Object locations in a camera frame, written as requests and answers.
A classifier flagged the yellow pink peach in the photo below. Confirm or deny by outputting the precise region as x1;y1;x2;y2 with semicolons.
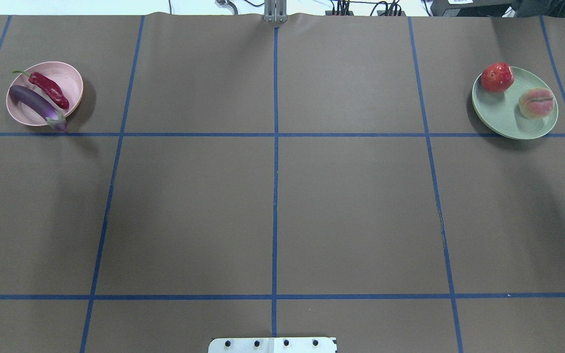
518;87;556;119

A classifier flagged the red chili pepper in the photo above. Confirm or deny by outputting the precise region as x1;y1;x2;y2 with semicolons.
13;70;70;110

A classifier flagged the pink plate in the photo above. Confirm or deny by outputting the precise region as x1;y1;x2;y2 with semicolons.
6;62;84;127

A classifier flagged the purple eggplant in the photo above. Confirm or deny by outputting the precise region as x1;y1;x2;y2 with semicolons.
9;85;69;133

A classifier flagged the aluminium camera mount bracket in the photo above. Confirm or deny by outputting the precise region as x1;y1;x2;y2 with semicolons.
264;0;287;23

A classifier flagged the green plate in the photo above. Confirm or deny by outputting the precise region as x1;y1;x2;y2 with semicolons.
471;67;559;139

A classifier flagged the black power strip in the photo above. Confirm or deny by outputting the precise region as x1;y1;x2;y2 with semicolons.
324;9;406;17

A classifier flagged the red orange pomegranate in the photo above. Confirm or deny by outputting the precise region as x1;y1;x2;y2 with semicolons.
481;62;515;93

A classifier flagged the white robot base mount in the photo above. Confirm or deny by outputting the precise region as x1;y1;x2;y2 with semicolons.
208;337;338;353

